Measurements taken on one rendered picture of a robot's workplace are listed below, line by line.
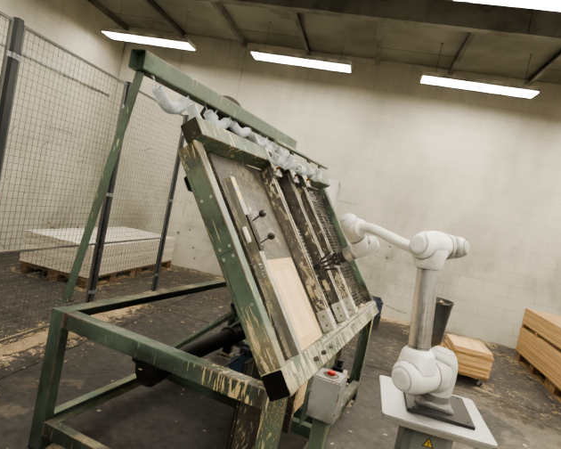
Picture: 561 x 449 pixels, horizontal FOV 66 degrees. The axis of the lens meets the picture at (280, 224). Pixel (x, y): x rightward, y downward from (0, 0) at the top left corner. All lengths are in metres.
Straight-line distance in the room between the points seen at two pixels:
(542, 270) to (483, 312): 1.13
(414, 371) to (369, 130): 6.07
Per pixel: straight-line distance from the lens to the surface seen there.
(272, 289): 2.16
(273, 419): 2.03
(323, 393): 1.90
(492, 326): 8.12
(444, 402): 2.40
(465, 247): 2.23
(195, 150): 2.10
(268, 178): 2.77
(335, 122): 7.88
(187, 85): 2.68
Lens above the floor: 1.60
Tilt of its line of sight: 3 degrees down
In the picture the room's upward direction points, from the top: 12 degrees clockwise
